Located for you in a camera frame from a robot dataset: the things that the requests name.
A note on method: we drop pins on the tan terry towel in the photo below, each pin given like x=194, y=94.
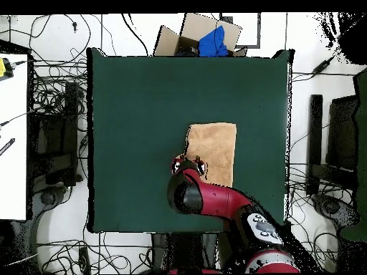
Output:
x=218, y=143

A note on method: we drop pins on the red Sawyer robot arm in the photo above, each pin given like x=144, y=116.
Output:
x=223, y=200

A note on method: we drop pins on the black flat strip tool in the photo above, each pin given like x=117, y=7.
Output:
x=7, y=146

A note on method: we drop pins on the dark green table cloth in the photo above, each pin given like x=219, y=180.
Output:
x=129, y=100

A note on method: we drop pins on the blue garment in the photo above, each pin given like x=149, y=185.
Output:
x=213, y=44

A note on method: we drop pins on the black upright bar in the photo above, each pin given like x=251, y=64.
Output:
x=314, y=137

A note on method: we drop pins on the open cardboard box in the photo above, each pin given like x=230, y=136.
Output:
x=197, y=25

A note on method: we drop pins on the black power strip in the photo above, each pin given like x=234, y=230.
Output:
x=84, y=260

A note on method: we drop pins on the black power adapter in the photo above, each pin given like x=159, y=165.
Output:
x=321, y=67

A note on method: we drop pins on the dark green fabric piece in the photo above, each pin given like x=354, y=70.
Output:
x=361, y=143

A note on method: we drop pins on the white desk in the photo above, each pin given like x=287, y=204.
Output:
x=13, y=143

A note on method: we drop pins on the yellow and black device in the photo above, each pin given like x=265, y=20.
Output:
x=3, y=68

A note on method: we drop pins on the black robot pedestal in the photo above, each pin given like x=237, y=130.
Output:
x=183, y=252

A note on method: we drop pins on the dark square floor frame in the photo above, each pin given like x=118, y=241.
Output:
x=259, y=34

